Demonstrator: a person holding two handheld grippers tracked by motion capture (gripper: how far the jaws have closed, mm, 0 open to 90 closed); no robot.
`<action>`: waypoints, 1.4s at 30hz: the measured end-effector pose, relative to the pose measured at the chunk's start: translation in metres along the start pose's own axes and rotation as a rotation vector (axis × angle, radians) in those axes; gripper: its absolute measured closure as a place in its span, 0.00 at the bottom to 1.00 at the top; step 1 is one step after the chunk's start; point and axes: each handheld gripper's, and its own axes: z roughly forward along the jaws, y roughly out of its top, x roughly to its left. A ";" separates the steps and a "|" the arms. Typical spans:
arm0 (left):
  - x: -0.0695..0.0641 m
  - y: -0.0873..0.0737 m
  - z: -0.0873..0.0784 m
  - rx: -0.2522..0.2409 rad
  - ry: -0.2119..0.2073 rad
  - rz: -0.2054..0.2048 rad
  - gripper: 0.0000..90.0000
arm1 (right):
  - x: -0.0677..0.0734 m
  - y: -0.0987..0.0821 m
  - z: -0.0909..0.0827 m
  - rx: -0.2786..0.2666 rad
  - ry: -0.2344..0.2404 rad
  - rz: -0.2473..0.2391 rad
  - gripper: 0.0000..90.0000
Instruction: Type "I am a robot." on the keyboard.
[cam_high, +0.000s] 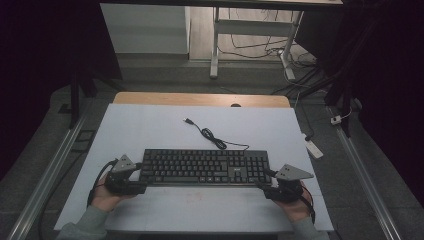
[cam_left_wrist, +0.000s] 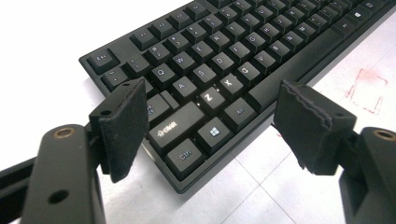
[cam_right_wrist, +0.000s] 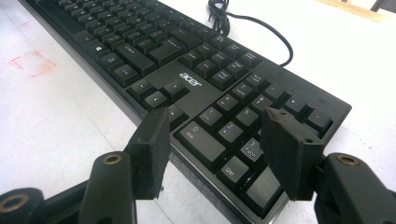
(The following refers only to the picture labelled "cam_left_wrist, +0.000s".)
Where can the black computer keyboard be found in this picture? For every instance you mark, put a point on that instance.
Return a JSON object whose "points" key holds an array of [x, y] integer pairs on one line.
{"points": [[218, 40]]}

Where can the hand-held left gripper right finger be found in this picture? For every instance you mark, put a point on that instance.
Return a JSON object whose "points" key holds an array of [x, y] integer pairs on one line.
{"points": [[308, 133]]}

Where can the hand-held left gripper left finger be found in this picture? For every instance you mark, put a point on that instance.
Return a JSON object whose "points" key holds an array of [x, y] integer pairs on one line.
{"points": [[124, 133]]}

